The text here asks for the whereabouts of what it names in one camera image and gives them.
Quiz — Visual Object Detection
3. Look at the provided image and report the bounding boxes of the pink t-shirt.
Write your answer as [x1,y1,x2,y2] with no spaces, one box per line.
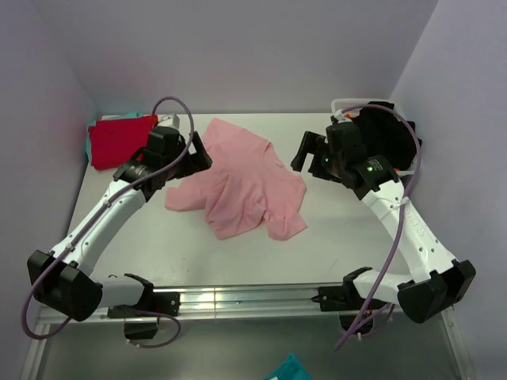
[165,118,307,241]

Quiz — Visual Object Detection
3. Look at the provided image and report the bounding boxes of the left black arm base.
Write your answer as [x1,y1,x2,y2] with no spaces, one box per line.
[107,291,181,348]

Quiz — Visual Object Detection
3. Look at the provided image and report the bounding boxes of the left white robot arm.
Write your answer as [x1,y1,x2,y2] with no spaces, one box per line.
[27,127,212,321]

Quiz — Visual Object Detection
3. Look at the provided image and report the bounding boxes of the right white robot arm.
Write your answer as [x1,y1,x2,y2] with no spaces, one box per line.
[291,121,476,324]

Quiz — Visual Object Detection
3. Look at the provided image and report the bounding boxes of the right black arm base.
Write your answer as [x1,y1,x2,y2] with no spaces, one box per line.
[311,284,364,331]

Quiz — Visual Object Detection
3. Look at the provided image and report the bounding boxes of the white plastic laundry basket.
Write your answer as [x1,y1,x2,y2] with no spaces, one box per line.
[330,98,417,177]

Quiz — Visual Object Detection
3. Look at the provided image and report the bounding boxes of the red folded t-shirt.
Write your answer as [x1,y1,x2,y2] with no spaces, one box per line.
[90,116,158,170]

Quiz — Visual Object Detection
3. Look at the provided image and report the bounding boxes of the teal folded t-shirt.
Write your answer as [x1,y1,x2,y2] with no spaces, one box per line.
[85,112,143,163]

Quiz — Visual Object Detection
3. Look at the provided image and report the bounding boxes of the teal cloth on floor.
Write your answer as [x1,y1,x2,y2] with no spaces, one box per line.
[265,353,311,380]

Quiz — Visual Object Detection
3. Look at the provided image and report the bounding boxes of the aluminium mounting rail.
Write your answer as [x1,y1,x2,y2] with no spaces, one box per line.
[38,283,397,325]

